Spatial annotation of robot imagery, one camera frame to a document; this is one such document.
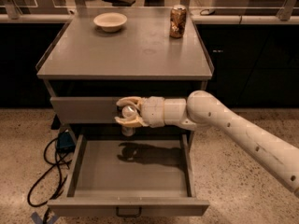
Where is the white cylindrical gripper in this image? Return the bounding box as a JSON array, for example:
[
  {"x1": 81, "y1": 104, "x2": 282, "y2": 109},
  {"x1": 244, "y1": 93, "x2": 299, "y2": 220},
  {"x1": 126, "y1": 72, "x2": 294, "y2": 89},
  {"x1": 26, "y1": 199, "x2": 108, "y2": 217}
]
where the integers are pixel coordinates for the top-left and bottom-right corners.
[{"x1": 115, "y1": 96, "x2": 164, "y2": 128}]

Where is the silver redbull can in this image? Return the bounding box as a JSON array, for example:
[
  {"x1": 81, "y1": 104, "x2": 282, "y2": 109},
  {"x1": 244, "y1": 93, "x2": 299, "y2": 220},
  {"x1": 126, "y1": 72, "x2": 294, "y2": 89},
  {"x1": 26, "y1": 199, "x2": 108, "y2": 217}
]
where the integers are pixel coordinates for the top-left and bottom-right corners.
[{"x1": 121, "y1": 105, "x2": 137, "y2": 137}]

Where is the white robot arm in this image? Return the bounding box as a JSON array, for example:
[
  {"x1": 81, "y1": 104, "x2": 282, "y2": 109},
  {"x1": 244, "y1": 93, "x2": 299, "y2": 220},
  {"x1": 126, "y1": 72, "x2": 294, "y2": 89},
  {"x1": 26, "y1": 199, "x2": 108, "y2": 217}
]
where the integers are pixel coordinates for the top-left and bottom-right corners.
[{"x1": 115, "y1": 91, "x2": 299, "y2": 196}]

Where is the grey metal drawer cabinet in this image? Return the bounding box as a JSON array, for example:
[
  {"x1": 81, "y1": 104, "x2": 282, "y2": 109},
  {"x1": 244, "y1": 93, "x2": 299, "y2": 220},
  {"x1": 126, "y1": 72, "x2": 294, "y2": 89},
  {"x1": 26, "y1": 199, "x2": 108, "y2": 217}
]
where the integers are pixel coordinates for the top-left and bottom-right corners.
[{"x1": 35, "y1": 7, "x2": 215, "y2": 142}]

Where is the open grey middle drawer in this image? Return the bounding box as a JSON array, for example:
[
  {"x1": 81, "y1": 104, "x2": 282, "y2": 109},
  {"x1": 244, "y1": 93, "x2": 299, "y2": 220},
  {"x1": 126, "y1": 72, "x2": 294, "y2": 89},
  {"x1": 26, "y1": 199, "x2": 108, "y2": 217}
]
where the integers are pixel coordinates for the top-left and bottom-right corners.
[{"x1": 48, "y1": 135, "x2": 209, "y2": 218}]

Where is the closed grey top drawer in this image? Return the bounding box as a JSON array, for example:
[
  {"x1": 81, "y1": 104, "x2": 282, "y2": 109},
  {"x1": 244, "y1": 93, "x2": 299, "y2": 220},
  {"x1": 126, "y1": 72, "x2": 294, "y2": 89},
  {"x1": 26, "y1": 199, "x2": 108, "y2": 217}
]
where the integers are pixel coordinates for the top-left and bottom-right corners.
[{"x1": 50, "y1": 96, "x2": 207, "y2": 124}]

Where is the gold patterned soda can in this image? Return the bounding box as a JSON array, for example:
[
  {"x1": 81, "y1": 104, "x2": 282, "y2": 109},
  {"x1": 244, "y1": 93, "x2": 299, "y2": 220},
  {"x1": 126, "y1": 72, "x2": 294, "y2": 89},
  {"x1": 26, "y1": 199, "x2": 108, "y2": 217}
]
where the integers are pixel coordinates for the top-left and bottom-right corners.
[{"x1": 169, "y1": 5, "x2": 187, "y2": 38}]

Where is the blue power adapter box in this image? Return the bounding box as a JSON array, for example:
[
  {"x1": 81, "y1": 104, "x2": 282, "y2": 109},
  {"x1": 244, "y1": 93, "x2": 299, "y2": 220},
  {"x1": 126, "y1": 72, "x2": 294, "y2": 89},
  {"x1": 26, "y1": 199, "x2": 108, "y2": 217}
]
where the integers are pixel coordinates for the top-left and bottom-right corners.
[{"x1": 56, "y1": 131, "x2": 76, "y2": 153}]

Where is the white paper bowl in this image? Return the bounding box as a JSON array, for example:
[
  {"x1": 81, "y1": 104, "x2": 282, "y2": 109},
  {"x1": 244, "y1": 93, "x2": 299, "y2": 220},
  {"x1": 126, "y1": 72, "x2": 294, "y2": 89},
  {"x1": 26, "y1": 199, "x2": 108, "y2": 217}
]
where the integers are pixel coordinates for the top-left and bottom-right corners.
[{"x1": 93, "y1": 12, "x2": 127, "y2": 33}]

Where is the black office chair seat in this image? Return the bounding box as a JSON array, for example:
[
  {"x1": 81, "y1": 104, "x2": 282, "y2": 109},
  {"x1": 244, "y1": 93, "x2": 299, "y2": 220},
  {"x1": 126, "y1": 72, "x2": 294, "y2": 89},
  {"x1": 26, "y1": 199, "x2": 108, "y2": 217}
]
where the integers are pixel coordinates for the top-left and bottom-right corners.
[{"x1": 102, "y1": 0, "x2": 135, "y2": 7}]

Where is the blue tape floor marker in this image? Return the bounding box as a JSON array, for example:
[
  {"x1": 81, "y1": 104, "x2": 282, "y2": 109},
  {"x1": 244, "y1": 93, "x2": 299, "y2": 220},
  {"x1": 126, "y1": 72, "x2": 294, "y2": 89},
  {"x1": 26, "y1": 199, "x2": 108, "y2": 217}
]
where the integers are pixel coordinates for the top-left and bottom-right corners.
[{"x1": 31, "y1": 212, "x2": 59, "y2": 224}]

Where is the black floor cable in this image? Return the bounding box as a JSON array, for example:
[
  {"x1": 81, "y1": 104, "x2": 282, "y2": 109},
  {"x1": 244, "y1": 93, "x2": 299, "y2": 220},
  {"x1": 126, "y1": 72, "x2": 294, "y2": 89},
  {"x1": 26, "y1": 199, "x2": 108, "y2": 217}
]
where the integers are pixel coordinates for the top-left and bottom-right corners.
[{"x1": 26, "y1": 136, "x2": 74, "y2": 224}]

